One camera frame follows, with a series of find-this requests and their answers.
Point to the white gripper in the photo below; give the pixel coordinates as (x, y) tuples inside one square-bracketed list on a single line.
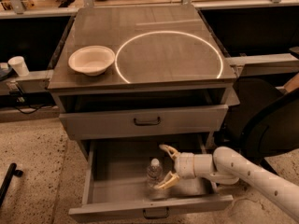
[(184, 165)]

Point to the clear plastic water bottle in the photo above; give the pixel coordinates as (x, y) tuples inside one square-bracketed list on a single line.
[(154, 173)]

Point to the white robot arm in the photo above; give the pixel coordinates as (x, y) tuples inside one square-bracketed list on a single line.
[(226, 166)]

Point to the grey upper drawer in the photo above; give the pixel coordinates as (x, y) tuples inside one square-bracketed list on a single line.
[(119, 124)]

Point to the grey open middle drawer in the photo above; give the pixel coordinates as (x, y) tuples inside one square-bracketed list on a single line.
[(116, 185)]

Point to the grey drawer cabinet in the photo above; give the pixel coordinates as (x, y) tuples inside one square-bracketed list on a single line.
[(165, 57)]

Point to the black office chair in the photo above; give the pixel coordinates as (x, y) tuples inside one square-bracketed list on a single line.
[(264, 123)]

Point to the white paper bowl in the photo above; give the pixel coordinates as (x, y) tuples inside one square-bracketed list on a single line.
[(91, 60)]

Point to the black bar on floor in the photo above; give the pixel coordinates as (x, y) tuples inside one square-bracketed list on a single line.
[(11, 172)]

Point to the white paper cup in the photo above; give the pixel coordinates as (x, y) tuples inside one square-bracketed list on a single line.
[(19, 66)]

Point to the black middle drawer handle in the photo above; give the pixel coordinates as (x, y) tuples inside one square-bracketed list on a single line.
[(156, 213)]

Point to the black drawer handle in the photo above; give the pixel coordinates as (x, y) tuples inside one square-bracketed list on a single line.
[(156, 213), (146, 122)]

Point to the black upper drawer handle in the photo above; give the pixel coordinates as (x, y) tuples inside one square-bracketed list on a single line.
[(146, 122)]

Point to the grey metal frame rail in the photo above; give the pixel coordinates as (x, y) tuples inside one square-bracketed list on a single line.
[(259, 65)]

